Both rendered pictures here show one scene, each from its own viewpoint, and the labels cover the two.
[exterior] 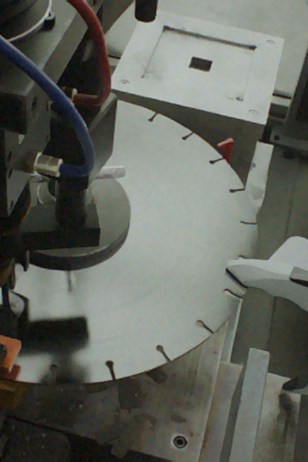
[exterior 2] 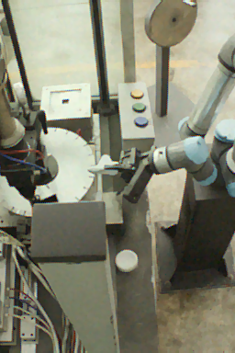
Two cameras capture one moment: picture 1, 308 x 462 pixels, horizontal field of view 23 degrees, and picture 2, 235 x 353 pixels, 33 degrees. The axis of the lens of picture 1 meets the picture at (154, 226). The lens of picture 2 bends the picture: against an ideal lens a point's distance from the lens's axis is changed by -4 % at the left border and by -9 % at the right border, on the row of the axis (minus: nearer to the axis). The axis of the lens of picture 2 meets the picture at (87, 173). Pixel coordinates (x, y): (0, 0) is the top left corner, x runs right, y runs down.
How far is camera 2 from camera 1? 64 cm
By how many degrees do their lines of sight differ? 8
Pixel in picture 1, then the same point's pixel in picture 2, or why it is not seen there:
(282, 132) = (100, 108)
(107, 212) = (51, 165)
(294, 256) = (104, 161)
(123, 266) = (60, 178)
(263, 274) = (96, 169)
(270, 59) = (86, 92)
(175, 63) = (57, 104)
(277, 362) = (117, 187)
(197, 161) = (72, 140)
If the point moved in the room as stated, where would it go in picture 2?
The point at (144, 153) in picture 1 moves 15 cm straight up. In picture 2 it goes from (56, 142) to (49, 110)
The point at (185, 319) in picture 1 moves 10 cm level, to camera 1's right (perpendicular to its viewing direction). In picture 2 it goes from (80, 187) to (115, 182)
